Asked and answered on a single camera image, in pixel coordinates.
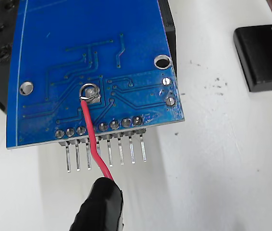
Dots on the blue printed circuit board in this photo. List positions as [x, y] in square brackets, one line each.
[90, 43]

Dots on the black box with white print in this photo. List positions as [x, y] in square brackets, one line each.
[261, 60]

